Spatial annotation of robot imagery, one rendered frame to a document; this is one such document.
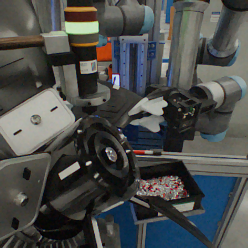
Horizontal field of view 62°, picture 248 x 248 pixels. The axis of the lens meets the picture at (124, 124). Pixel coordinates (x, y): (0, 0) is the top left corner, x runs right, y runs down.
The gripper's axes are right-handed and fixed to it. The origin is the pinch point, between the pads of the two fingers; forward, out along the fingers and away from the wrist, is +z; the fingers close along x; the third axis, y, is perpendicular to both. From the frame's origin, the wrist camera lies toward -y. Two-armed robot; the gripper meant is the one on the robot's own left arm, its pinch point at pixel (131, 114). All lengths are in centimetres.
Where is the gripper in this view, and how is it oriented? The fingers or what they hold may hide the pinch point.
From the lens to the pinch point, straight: 45.8
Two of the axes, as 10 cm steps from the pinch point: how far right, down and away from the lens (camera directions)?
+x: -0.5, 8.0, 6.0
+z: -8.5, 2.8, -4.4
